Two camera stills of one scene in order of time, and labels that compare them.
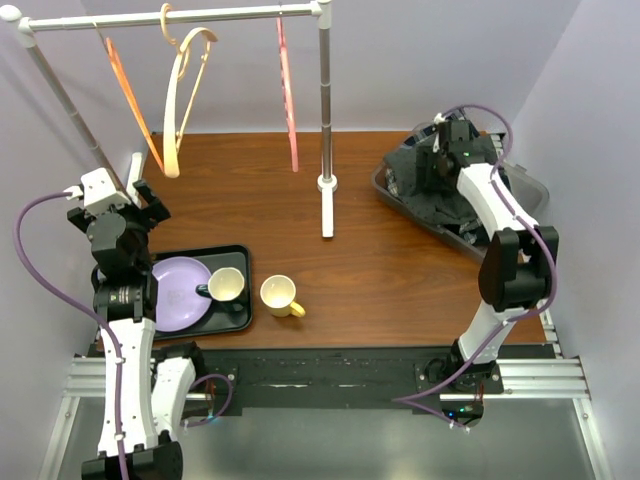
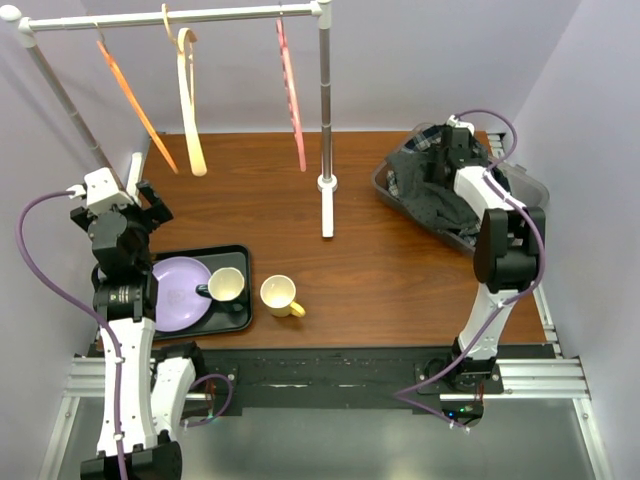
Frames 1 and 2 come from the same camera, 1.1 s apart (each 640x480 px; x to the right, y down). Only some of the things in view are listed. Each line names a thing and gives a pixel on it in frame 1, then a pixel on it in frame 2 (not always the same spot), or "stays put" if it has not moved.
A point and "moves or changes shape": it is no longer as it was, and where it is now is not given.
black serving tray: (219, 318) stays put
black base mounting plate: (333, 380) stays put
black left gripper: (151, 214) stays put
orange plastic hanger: (131, 97) moves or changes shape
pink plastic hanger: (289, 97) moves or changes shape
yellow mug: (278, 293) stays put
